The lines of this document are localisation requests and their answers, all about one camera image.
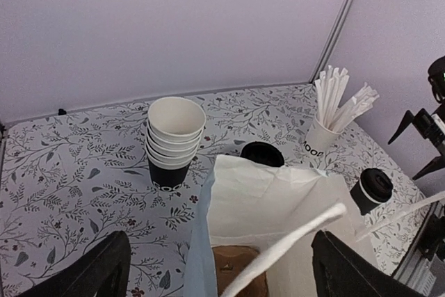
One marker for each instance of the brown cardboard cup carrier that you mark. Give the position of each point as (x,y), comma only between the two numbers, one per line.
(230,261)

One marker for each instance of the bundle of white wrapped straws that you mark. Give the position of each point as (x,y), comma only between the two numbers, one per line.
(334,112)

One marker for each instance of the black paper coffee cup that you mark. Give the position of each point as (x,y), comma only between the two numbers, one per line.
(364,203)

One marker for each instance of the stack of black lids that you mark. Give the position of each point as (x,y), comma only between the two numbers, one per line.
(263,153)

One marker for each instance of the right aluminium frame post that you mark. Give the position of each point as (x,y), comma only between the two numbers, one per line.
(332,39)

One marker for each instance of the floral tablecloth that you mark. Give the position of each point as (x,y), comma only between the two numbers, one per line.
(68,181)

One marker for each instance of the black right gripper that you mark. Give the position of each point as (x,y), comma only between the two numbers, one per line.
(425,124)

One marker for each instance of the stack of paper cups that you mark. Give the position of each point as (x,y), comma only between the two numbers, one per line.
(174,130)

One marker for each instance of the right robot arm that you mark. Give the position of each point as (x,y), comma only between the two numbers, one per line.
(436,81)

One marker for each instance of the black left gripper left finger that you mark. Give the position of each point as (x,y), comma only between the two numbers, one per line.
(102,271)

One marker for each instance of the white cup holding straws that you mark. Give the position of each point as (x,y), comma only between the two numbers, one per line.
(318,139)

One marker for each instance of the white paper bag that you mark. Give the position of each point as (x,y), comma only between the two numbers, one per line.
(277,211)

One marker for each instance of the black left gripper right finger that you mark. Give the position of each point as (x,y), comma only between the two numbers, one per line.
(340,271)

